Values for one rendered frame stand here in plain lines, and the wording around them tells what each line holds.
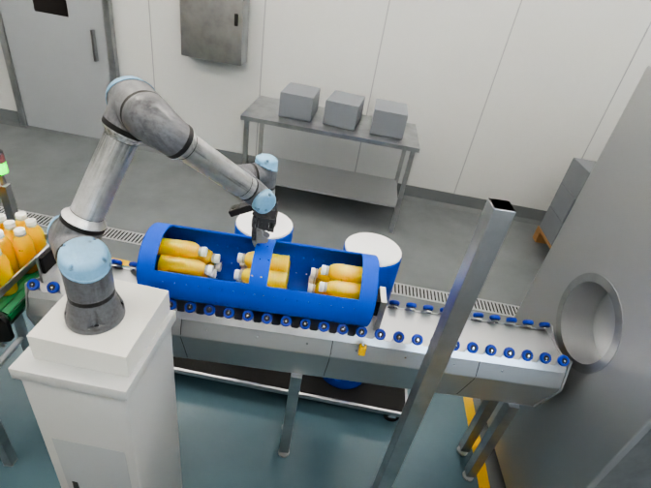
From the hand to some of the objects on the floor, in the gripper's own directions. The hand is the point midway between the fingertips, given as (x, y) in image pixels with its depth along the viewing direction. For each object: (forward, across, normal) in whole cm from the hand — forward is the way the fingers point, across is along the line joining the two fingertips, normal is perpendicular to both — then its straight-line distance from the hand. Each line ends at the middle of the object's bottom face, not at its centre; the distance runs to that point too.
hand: (254, 243), depth 162 cm
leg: (+122, +7, -123) cm, 174 cm away
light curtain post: (+123, -33, -69) cm, 145 cm away
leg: (+123, -7, -25) cm, 126 cm away
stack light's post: (+124, +36, +118) cm, 175 cm away
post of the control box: (+124, -29, +100) cm, 162 cm away
